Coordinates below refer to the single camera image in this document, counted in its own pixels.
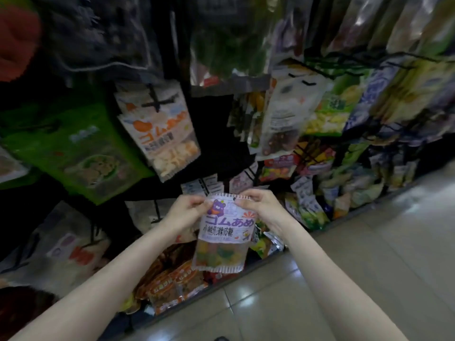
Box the person's right hand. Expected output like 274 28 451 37
238 188 292 239

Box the person's left hand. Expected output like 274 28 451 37
162 194 214 235

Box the row of small white pouches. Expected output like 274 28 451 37
180 163 258 197

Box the white red-label snack bag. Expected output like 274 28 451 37
126 198 198 243
0 202 112 297

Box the row of white blue pouches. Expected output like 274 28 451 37
284 174 337 233

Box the colourful fruit candy snack bag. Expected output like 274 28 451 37
258 153 301 184

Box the purple bear gummy packet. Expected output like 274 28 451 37
193 194 259 275

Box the row of red orange pouches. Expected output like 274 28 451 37
119 241 244 317

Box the white orange gummy packet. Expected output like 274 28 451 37
115 81 202 184

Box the white yellow banana-chip snack bag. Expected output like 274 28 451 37
227 92 267 150

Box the white dried fruit pouch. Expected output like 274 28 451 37
257 63 334 161

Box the row of pale green pouches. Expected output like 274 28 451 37
316 137 422 212

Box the green snack pouch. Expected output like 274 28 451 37
0 103 155 205

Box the green yellow-fruit snack bag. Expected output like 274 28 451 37
306 71 372 137

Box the kiwi slices pouch pink top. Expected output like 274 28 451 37
187 0 280 95

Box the clear yellow-label candy bag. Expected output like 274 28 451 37
0 147 31 184

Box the white dried pineapple packet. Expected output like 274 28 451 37
387 0 455 60

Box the person's left forearm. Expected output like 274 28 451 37
10 220 182 341

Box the person's right forearm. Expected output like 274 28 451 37
277 220 410 341

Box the clear tray of red candies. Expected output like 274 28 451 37
0 284 59 341

